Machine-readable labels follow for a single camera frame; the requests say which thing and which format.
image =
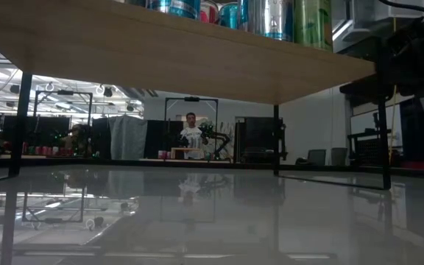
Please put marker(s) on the person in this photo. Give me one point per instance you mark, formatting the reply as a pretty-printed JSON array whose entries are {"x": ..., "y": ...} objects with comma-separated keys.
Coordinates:
[
  {"x": 191, "y": 138},
  {"x": 77, "y": 140}
]

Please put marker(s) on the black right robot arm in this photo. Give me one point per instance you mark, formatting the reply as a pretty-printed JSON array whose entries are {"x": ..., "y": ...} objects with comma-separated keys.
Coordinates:
[{"x": 418, "y": 55}]

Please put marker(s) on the grey chair back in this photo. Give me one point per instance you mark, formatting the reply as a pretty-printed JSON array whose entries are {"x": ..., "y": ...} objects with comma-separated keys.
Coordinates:
[
  {"x": 339, "y": 156},
  {"x": 317, "y": 157}
]

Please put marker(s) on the background black rig frame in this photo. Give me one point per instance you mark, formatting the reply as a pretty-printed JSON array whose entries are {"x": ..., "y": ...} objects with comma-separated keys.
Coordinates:
[
  {"x": 165, "y": 125},
  {"x": 35, "y": 121}
]

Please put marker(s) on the green soda can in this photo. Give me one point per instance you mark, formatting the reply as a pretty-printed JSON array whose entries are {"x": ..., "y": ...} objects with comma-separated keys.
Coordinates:
[{"x": 313, "y": 22}]

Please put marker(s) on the silver Diet Coke can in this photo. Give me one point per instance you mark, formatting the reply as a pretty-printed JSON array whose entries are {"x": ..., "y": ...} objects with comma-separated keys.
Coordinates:
[{"x": 209, "y": 13}]

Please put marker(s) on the background small wooden shelf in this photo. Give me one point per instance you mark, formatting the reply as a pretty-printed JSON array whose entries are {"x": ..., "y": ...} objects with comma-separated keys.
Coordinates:
[{"x": 188, "y": 149}]

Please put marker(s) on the black panel cabinet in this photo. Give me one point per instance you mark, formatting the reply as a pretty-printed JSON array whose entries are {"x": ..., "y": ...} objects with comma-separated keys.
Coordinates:
[{"x": 256, "y": 136}]

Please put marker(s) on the background black robot arm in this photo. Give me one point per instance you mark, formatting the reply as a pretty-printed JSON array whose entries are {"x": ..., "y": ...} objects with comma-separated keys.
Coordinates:
[{"x": 219, "y": 138}]

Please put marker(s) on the grey-green hanging cloth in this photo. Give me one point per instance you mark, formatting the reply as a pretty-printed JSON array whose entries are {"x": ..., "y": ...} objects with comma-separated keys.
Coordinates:
[{"x": 127, "y": 138}]

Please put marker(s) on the black partition panel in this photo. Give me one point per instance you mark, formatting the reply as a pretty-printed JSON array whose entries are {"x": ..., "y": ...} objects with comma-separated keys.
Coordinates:
[{"x": 157, "y": 138}]

